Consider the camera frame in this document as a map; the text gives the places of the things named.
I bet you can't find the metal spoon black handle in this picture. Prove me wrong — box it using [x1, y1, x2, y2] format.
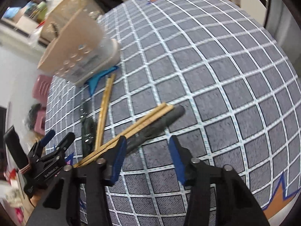
[127, 105, 185, 155]
[80, 102, 96, 157]

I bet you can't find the wooden chopstick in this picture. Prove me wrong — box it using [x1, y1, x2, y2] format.
[73, 103, 183, 168]
[73, 103, 173, 168]

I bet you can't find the patterned yellow chopstick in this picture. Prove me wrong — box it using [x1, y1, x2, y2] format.
[94, 73, 116, 151]

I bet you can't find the short pink plastic stool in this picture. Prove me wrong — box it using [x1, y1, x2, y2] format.
[34, 109, 46, 135]

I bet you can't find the tall pink plastic stool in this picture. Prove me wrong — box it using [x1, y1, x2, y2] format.
[32, 75, 52, 107]

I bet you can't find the beige plastic utensil holder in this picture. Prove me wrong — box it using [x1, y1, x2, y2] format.
[37, 0, 120, 86]

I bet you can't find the blue checkered tablecloth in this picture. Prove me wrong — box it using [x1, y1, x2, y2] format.
[44, 0, 301, 226]

